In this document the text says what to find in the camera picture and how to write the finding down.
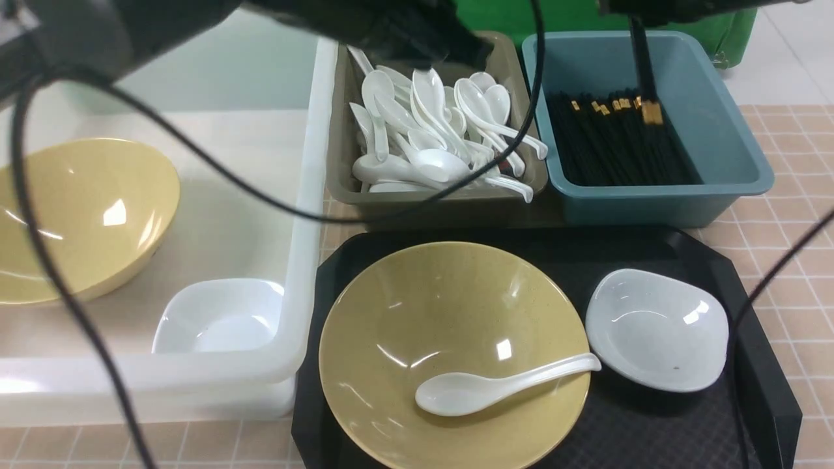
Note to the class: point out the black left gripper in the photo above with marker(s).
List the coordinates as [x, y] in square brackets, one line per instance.
[417, 33]

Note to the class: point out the black chopstick pair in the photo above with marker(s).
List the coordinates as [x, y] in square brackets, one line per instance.
[651, 109]

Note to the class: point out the yellow noodle bowl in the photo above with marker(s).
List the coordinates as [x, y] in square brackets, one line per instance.
[450, 307]

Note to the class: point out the white soup spoon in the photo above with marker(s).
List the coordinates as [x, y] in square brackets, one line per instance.
[457, 394]

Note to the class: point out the white shallow side dish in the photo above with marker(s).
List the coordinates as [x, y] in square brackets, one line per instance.
[657, 331]

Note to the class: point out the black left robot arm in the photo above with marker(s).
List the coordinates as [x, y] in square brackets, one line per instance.
[114, 38]

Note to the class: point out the yellow bowl in tub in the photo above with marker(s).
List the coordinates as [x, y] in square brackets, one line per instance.
[103, 206]

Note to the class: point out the pile of white spoons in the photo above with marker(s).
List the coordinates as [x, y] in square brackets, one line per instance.
[418, 134]

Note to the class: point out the bundle of black chopsticks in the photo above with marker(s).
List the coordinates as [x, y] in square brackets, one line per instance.
[603, 141]

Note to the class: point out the teal plastic bin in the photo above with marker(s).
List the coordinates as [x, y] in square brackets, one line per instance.
[721, 145]

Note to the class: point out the green object behind table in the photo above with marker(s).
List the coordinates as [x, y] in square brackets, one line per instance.
[724, 38]

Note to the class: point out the white square dish in tub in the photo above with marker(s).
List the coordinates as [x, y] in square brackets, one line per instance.
[221, 315]

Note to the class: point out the black plastic serving tray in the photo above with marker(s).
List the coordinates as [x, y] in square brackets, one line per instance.
[623, 425]

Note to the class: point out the tan checkered table mat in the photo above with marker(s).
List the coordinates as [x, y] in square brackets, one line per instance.
[796, 314]

